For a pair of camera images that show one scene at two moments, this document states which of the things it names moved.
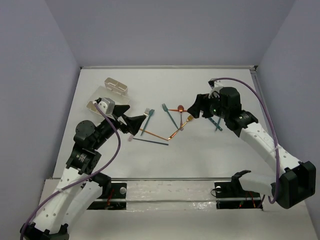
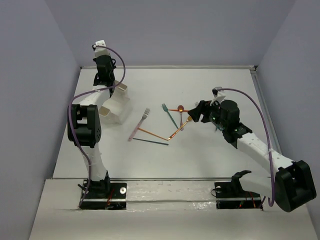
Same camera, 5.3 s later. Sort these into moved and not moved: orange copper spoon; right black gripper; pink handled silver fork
Moved: right black gripper
Not moved: pink handled silver fork; orange copper spoon
